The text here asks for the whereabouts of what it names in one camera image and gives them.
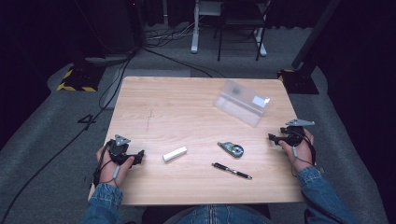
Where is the person's lap in jeans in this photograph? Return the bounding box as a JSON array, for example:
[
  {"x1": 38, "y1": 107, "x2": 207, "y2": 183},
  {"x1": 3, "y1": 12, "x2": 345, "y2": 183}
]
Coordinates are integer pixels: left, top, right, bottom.
[{"x1": 176, "y1": 204, "x2": 269, "y2": 224}]

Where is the person's left hand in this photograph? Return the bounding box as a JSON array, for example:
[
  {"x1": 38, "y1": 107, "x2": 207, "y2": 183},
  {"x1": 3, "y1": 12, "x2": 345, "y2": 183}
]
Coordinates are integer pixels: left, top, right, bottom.
[{"x1": 96, "y1": 146, "x2": 135, "y2": 189}]

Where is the right gripper grey wrist cord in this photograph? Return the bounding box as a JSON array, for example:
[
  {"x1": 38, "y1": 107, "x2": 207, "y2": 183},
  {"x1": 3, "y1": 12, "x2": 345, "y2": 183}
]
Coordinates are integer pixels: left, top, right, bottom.
[{"x1": 290, "y1": 145, "x2": 314, "y2": 178}]

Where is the black pen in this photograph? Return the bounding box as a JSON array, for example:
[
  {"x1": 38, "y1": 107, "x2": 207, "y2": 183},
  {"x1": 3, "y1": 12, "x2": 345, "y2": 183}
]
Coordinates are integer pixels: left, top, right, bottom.
[{"x1": 211, "y1": 161, "x2": 253, "y2": 180}]

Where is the clear plastic pencil case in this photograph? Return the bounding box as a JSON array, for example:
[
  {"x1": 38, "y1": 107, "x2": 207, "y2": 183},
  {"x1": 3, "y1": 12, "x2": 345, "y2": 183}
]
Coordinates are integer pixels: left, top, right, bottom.
[{"x1": 212, "y1": 78, "x2": 271, "y2": 128}]

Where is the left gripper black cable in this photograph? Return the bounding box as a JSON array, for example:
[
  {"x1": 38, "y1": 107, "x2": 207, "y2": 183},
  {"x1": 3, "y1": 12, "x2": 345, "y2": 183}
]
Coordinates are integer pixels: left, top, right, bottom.
[{"x1": 92, "y1": 140, "x2": 116, "y2": 189}]

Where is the white desk frame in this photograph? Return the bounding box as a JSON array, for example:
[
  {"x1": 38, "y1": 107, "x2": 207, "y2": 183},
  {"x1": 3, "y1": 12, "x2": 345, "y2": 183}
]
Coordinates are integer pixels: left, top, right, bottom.
[{"x1": 190, "y1": 0, "x2": 268, "y2": 58}]

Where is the bundle of floor cables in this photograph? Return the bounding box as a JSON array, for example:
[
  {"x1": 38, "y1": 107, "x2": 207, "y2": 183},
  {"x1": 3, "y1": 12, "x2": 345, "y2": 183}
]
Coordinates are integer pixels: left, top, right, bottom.
[{"x1": 144, "y1": 21, "x2": 196, "y2": 49}]

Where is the black chair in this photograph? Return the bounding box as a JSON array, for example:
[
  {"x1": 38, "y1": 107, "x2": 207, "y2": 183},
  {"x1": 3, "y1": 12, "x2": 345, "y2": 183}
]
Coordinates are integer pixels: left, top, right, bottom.
[{"x1": 213, "y1": 0, "x2": 273, "y2": 63}]

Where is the long black floor cable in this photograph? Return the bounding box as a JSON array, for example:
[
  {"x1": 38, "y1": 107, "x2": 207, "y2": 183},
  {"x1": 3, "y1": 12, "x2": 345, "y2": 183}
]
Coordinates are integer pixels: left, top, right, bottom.
[{"x1": 0, "y1": 50, "x2": 138, "y2": 224}]

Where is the black stand with slanted pole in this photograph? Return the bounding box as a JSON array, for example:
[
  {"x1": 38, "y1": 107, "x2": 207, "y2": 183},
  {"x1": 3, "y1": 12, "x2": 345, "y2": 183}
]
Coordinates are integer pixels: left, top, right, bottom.
[{"x1": 276, "y1": 0, "x2": 343, "y2": 95}]

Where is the dark equipment case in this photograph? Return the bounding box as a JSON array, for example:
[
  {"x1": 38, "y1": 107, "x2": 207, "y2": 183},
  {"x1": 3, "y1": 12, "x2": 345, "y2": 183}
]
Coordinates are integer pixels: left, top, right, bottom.
[{"x1": 73, "y1": 0, "x2": 146, "y2": 60}]

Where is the yellow black striped stand base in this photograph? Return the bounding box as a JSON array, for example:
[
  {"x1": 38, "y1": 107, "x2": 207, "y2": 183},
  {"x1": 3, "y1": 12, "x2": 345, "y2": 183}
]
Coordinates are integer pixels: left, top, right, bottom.
[{"x1": 56, "y1": 63, "x2": 106, "y2": 93}]

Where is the white eraser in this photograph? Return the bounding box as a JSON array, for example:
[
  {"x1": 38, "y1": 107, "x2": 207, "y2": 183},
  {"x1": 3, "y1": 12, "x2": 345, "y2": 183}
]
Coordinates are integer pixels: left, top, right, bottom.
[{"x1": 163, "y1": 146, "x2": 189, "y2": 163}]

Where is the left gripper grey wrist cord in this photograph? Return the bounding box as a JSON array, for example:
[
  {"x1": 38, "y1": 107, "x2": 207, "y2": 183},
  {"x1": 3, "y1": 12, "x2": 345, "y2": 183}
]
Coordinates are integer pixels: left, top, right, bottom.
[{"x1": 102, "y1": 158, "x2": 121, "y2": 188}]

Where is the person's right hand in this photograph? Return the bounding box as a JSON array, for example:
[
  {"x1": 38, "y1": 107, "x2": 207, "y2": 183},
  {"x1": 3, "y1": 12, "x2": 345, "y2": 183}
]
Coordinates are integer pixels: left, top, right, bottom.
[{"x1": 278, "y1": 128, "x2": 316, "y2": 173}]

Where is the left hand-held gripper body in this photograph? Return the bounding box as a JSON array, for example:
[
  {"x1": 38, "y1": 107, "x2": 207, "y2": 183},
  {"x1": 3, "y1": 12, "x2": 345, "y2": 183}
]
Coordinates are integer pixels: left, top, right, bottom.
[{"x1": 108, "y1": 133, "x2": 138, "y2": 166}]

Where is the green grey correction tape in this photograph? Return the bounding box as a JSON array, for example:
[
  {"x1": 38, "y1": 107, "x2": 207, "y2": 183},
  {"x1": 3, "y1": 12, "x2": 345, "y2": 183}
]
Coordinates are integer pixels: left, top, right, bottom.
[{"x1": 217, "y1": 141, "x2": 245, "y2": 159}]

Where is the gripper grey wrist cord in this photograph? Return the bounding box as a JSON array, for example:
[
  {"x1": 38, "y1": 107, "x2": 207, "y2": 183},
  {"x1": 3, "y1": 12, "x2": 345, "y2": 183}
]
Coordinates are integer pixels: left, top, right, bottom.
[
  {"x1": 290, "y1": 145, "x2": 314, "y2": 178},
  {"x1": 102, "y1": 158, "x2": 121, "y2": 188}
]

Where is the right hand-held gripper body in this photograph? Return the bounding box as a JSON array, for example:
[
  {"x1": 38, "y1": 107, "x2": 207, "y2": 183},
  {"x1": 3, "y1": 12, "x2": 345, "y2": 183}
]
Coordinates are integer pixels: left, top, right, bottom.
[{"x1": 279, "y1": 119, "x2": 316, "y2": 147}]

